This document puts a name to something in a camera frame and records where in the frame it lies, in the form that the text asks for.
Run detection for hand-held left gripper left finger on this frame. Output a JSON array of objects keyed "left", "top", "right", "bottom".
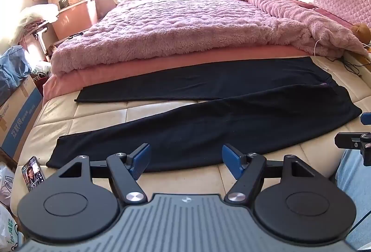
[{"left": 57, "top": 143, "right": 151, "bottom": 205}]

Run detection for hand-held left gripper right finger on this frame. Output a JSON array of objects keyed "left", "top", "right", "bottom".
[{"left": 221, "top": 144, "right": 317, "bottom": 204}]

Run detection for black pants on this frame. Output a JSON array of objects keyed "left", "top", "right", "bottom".
[{"left": 46, "top": 56, "right": 363, "bottom": 173}]

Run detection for person's jeans leg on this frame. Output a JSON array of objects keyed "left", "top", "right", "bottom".
[{"left": 334, "top": 150, "right": 371, "bottom": 247}]

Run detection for brown plush toy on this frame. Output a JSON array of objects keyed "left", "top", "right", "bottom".
[{"left": 351, "top": 22, "right": 371, "bottom": 44}]

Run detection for pink bed sheet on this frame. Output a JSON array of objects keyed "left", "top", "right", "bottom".
[{"left": 42, "top": 46, "right": 311, "bottom": 103}]

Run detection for smartphone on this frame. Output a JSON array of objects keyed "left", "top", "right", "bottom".
[{"left": 21, "top": 155, "right": 47, "bottom": 192}]

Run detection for large printed cardboard box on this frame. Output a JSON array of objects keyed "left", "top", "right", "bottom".
[{"left": 0, "top": 75, "right": 45, "bottom": 163}]

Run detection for pink fluffy blanket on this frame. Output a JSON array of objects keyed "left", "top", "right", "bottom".
[{"left": 50, "top": 0, "right": 369, "bottom": 76}]

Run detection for white plastic bag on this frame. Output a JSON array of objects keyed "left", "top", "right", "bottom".
[{"left": 0, "top": 162, "right": 24, "bottom": 252}]

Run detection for pink plastic storage bin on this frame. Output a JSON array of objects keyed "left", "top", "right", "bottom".
[{"left": 51, "top": 0, "right": 98, "bottom": 40}]

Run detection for white fluffy cloth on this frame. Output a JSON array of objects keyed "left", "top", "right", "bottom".
[{"left": 11, "top": 4, "right": 60, "bottom": 44}]

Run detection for black cable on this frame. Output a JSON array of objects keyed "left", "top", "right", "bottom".
[{"left": 327, "top": 55, "right": 364, "bottom": 77}]

